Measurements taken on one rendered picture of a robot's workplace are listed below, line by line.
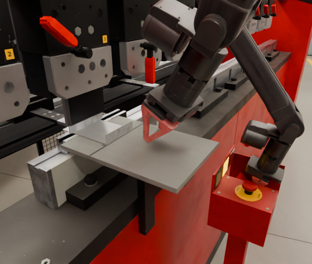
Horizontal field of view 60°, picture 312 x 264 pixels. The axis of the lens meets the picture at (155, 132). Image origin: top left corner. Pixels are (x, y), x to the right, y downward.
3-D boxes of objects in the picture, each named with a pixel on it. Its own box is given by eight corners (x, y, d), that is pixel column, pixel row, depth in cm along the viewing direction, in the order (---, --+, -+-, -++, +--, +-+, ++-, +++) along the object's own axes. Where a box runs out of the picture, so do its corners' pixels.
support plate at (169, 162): (176, 194, 41) (176, 189, 41) (61, 149, 54) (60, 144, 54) (218, 146, 55) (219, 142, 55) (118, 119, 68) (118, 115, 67)
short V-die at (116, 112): (67, 154, 56) (65, 141, 55) (57, 150, 58) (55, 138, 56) (127, 121, 71) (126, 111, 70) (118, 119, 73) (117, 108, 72)
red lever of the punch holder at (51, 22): (52, 13, 38) (94, 51, 46) (34, 12, 40) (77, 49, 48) (47, 24, 38) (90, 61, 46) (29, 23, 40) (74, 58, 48)
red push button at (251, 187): (253, 200, 72) (256, 190, 71) (238, 196, 74) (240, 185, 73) (257, 193, 76) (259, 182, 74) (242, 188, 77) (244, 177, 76)
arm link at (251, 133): (302, 128, 66) (299, 113, 73) (256, 112, 68) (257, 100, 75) (280, 164, 73) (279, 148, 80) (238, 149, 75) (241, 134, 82)
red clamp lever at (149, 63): (153, 85, 65) (153, 43, 61) (139, 82, 67) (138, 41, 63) (157, 83, 66) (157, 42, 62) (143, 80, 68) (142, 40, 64)
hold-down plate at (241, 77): (235, 90, 128) (235, 84, 126) (224, 88, 130) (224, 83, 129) (251, 77, 150) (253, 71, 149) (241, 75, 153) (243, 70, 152)
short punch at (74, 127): (73, 135, 57) (66, 91, 53) (66, 133, 58) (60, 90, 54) (105, 119, 65) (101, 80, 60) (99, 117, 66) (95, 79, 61)
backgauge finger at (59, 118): (55, 140, 59) (52, 118, 57) (-10, 115, 71) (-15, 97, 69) (94, 121, 68) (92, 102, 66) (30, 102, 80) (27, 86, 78)
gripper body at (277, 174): (249, 158, 85) (259, 140, 81) (282, 174, 81) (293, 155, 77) (244, 168, 80) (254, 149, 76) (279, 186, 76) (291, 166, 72)
